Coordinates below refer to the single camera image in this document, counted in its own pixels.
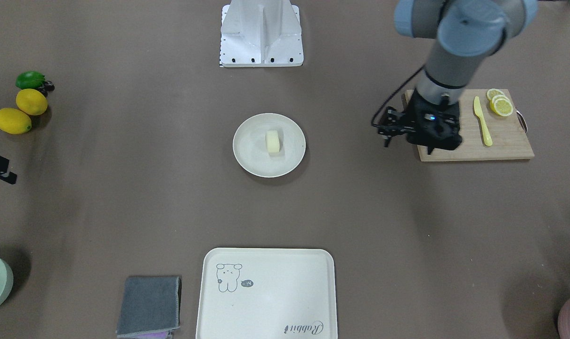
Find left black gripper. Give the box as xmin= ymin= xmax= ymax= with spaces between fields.
xmin=378 ymin=92 xmax=463 ymax=154

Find pale steamed bun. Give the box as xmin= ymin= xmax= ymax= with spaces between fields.
xmin=264 ymin=129 xmax=281 ymax=156

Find white round plate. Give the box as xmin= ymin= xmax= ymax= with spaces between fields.
xmin=232 ymin=113 xmax=307 ymax=178

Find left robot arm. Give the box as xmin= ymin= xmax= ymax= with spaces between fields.
xmin=371 ymin=0 xmax=538 ymax=154

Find white rabbit tray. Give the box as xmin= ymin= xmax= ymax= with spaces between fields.
xmin=196 ymin=248 xmax=338 ymax=339

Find lower yellow lemon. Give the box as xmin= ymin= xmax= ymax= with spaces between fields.
xmin=0 ymin=108 xmax=32 ymax=135

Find yellow lemon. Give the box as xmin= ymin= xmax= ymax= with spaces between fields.
xmin=16 ymin=89 xmax=48 ymax=116
xmin=0 ymin=108 xmax=32 ymax=135

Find upper yellow lemon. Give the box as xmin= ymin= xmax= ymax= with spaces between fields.
xmin=16 ymin=89 xmax=48 ymax=116

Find yellow plastic knife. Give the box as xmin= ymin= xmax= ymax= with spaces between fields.
xmin=473 ymin=96 xmax=493 ymax=147

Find dark cherries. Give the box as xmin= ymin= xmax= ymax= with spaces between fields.
xmin=35 ymin=80 xmax=55 ymax=98

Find green lime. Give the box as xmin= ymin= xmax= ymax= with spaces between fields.
xmin=15 ymin=71 xmax=46 ymax=89

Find lemon slice back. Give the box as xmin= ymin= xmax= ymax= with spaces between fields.
xmin=487 ymin=88 xmax=506 ymax=102

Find lemon slice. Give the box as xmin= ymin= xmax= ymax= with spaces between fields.
xmin=490 ymin=98 xmax=515 ymax=117
xmin=487 ymin=88 xmax=506 ymax=102

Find lemon slice front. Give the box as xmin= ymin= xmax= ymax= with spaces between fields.
xmin=490 ymin=98 xmax=515 ymax=117

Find wooden cutting board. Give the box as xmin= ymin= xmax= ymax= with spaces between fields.
xmin=416 ymin=89 xmax=535 ymax=162

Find grey folded cloth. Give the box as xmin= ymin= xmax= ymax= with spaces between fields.
xmin=116 ymin=275 xmax=181 ymax=339

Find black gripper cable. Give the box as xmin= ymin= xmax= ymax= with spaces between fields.
xmin=371 ymin=66 xmax=425 ymax=129

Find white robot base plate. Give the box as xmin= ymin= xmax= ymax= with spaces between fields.
xmin=219 ymin=0 xmax=304 ymax=67

